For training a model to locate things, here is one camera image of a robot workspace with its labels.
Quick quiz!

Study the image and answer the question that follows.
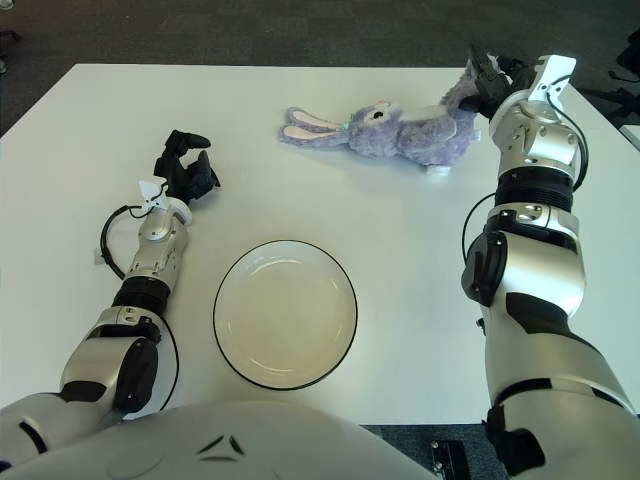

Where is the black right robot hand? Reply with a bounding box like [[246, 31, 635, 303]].
[[459, 44, 544, 120]]

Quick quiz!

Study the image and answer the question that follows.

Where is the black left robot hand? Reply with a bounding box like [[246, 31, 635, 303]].
[[153, 129, 222, 204]]

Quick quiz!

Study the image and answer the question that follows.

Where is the purple plush bunny doll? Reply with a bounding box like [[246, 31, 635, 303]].
[[278, 59, 481, 177]]

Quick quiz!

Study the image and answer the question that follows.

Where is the white plate with black rim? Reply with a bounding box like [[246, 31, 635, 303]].
[[212, 240, 359, 391]]

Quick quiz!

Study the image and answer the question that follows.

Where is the black chair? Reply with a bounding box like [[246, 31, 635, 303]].
[[582, 34, 640, 119]]

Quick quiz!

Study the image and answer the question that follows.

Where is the silver robot torso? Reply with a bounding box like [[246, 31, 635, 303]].
[[4, 399, 437, 480]]

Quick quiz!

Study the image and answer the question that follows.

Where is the black metal floor stand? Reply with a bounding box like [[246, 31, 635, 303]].
[[430, 439, 469, 480]]

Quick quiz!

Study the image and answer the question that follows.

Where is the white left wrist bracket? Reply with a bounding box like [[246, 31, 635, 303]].
[[138, 178, 168, 214]]

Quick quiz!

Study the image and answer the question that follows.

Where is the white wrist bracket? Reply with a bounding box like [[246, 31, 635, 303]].
[[138, 178, 168, 214], [527, 54, 577, 109]]

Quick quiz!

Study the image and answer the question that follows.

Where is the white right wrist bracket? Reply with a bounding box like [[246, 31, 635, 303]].
[[527, 54, 577, 109]]

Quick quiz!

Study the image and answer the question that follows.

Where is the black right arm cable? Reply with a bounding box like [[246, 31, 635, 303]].
[[462, 74, 589, 264]]

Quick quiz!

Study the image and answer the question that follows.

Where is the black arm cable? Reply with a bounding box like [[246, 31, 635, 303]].
[[99, 202, 180, 416], [462, 74, 589, 264]]

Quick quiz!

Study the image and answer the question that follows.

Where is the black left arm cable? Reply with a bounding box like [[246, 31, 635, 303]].
[[99, 202, 180, 416]]

